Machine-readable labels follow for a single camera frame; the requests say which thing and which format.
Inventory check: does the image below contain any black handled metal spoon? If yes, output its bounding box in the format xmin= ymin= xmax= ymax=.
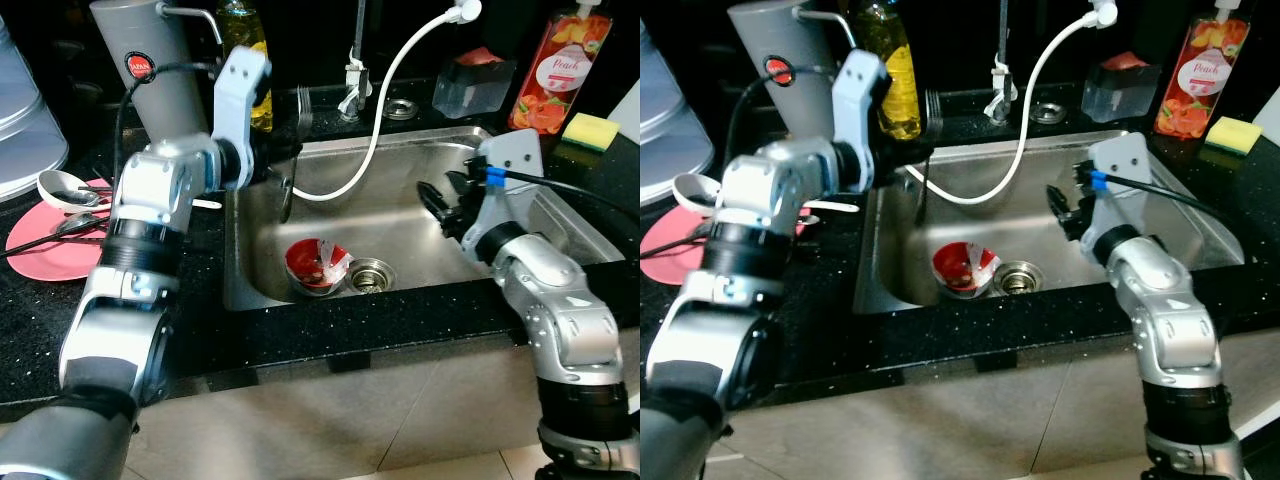
xmin=640 ymin=232 xmax=717 ymax=263
xmin=0 ymin=210 xmax=109 ymax=261

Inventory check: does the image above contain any metal sink drain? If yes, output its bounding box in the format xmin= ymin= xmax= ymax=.
xmin=344 ymin=257 xmax=398 ymax=294
xmin=994 ymin=261 xmax=1044 ymax=297

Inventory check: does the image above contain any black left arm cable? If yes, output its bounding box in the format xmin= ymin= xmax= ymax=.
xmin=112 ymin=60 xmax=223 ymax=186
xmin=733 ymin=64 xmax=843 ymax=173

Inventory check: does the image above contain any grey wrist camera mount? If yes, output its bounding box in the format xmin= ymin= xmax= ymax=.
xmin=208 ymin=45 xmax=274 ymax=191
xmin=1084 ymin=132 xmax=1154 ymax=257
xmin=464 ymin=128 xmax=546 ymax=251
xmin=830 ymin=50 xmax=893 ymax=197

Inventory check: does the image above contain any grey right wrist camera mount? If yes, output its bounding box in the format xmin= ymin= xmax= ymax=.
xmin=464 ymin=128 xmax=546 ymax=251
xmin=1084 ymin=132 xmax=1154 ymax=257

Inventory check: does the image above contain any large clear water jug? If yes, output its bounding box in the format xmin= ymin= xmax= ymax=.
xmin=0 ymin=18 xmax=71 ymax=204
xmin=640 ymin=42 xmax=717 ymax=208

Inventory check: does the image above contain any stainless steel sink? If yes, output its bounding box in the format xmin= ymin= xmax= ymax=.
xmin=221 ymin=124 xmax=628 ymax=313
xmin=853 ymin=129 xmax=1247 ymax=317

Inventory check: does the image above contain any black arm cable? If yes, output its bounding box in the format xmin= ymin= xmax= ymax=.
xmin=112 ymin=60 xmax=223 ymax=186
xmin=1090 ymin=170 xmax=1243 ymax=229
xmin=482 ymin=165 xmax=641 ymax=233
xmin=733 ymin=64 xmax=843 ymax=173

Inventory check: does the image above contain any yellow dish soap bottle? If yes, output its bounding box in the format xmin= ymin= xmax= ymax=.
xmin=217 ymin=0 xmax=274 ymax=133
xmin=850 ymin=0 xmax=924 ymax=142

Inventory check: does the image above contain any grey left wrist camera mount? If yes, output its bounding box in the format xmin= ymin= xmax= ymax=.
xmin=208 ymin=45 xmax=274 ymax=191
xmin=830 ymin=50 xmax=893 ymax=197

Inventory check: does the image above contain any red white bowl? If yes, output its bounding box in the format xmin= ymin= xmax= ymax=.
xmin=931 ymin=241 xmax=1002 ymax=302
xmin=284 ymin=237 xmax=352 ymax=298

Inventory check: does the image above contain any clear plastic sponge holder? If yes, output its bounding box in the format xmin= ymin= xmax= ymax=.
xmin=431 ymin=47 xmax=518 ymax=120
xmin=1079 ymin=50 xmax=1163 ymax=125

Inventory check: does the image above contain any pink plate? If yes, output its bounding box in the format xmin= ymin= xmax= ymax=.
xmin=640 ymin=212 xmax=733 ymax=288
xmin=4 ymin=178 xmax=116 ymax=283

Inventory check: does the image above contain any yellow green sponge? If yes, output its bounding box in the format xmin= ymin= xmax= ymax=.
xmin=1202 ymin=116 xmax=1264 ymax=159
xmin=559 ymin=111 xmax=624 ymax=154

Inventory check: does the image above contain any white flexible hose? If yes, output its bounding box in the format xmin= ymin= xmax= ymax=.
xmin=904 ymin=0 xmax=1120 ymax=208
xmin=290 ymin=0 xmax=484 ymax=204

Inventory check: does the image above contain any grey water filter dispenser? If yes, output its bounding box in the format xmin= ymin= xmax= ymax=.
xmin=90 ymin=0 xmax=225 ymax=143
xmin=727 ymin=0 xmax=856 ymax=163

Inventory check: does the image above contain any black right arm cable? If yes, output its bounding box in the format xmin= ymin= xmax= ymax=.
xmin=482 ymin=165 xmax=641 ymax=233
xmin=1090 ymin=170 xmax=1243 ymax=229

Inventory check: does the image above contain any peach soap bottle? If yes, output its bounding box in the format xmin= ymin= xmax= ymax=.
xmin=507 ymin=0 xmax=614 ymax=137
xmin=1152 ymin=0 xmax=1252 ymax=142

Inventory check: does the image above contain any metal sink faucet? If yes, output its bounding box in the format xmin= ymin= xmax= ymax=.
xmin=338 ymin=0 xmax=373 ymax=123
xmin=984 ymin=0 xmax=1022 ymax=125

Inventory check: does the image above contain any beige cabinet front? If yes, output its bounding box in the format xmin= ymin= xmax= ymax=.
xmin=0 ymin=325 xmax=641 ymax=480
xmin=700 ymin=325 xmax=1280 ymax=480

